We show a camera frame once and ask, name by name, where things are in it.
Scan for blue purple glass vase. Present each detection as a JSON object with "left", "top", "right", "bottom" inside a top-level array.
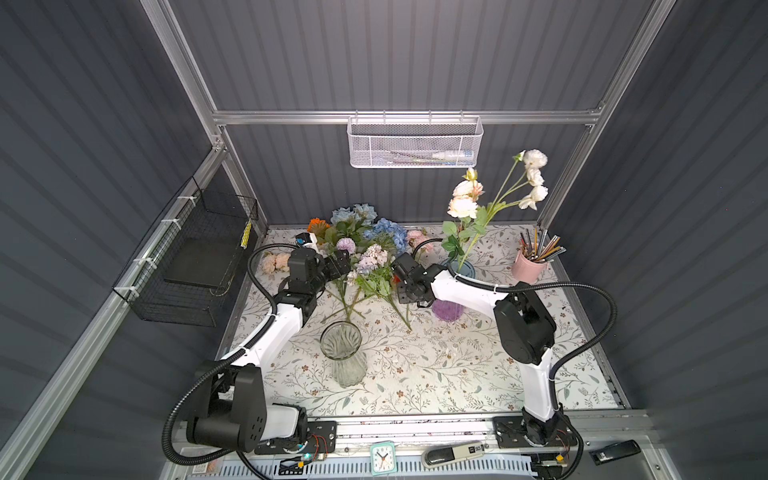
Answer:
[{"left": 430, "top": 257, "right": 477, "bottom": 323}]

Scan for pink rose stem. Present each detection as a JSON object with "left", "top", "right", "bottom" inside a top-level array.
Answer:
[{"left": 406, "top": 229, "right": 430, "bottom": 253}]

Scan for cream peach rose stem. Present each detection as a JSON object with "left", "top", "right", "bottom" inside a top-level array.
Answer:
[{"left": 441, "top": 167, "right": 488, "bottom": 273}]

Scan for white poppy flower stem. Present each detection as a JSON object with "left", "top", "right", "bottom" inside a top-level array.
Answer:
[{"left": 470, "top": 149, "right": 549, "bottom": 246}]

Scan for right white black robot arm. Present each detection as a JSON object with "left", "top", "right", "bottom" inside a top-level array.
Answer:
[{"left": 391, "top": 254, "right": 560, "bottom": 446}]

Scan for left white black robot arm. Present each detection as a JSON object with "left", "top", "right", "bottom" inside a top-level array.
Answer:
[{"left": 175, "top": 243, "right": 351, "bottom": 453}]

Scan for clear ribbed glass vase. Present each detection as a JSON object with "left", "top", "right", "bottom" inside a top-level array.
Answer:
[{"left": 320, "top": 321, "right": 368, "bottom": 388}]

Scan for pale pink peony flower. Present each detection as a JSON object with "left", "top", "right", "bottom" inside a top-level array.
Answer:
[{"left": 260, "top": 253, "right": 290, "bottom": 274}]

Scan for orange flower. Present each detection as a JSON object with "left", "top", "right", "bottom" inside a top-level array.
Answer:
[{"left": 307, "top": 218, "right": 331, "bottom": 238}]

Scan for lilac small blossom sprig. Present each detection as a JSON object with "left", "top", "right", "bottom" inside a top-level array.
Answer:
[{"left": 347, "top": 244, "right": 389, "bottom": 283}]

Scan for purple pompom flower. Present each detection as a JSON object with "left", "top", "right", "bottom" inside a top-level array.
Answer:
[{"left": 336, "top": 237, "right": 357, "bottom": 255}]

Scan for blue hydrangea flower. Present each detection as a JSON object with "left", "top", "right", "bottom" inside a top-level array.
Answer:
[{"left": 364, "top": 218, "right": 408, "bottom": 257}]

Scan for light blue flower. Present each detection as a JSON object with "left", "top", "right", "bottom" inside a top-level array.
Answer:
[{"left": 331, "top": 203, "right": 378, "bottom": 225}]

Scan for floral patterned table mat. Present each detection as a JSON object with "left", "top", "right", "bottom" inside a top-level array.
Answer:
[{"left": 206, "top": 224, "right": 619, "bottom": 418}]

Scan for pink pencil cup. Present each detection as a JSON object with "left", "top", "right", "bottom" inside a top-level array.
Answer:
[{"left": 511, "top": 251, "right": 547, "bottom": 285}]

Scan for grey stapler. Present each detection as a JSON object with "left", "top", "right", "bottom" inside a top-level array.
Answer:
[{"left": 421, "top": 442, "right": 487, "bottom": 469}]

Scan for small green alarm clock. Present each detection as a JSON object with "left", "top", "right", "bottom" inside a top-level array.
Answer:
[{"left": 369, "top": 441, "right": 398, "bottom": 476}]

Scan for black flat device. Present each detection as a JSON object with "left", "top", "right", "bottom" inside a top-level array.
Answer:
[{"left": 590, "top": 440, "right": 642, "bottom": 465}]

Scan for right black corrugated cable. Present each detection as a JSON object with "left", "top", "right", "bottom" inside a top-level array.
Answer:
[{"left": 410, "top": 237, "right": 619, "bottom": 415}]

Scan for black corrugated cable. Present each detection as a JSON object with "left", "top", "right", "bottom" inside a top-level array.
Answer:
[
  {"left": 160, "top": 242, "right": 301, "bottom": 467},
  {"left": 410, "top": 237, "right": 619, "bottom": 415}
]

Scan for black wire basket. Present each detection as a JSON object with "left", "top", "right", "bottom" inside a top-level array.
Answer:
[{"left": 113, "top": 182, "right": 260, "bottom": 327}]

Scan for white wire mesh basket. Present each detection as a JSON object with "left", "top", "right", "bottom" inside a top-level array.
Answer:
[{"left": 346, "top": 114, "right": 484, "bottom": 169}]

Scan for left black corrugated cable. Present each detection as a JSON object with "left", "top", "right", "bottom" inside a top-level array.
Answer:
[{"left": 160, "top": 242, "right": 301, "bottom": 467}]

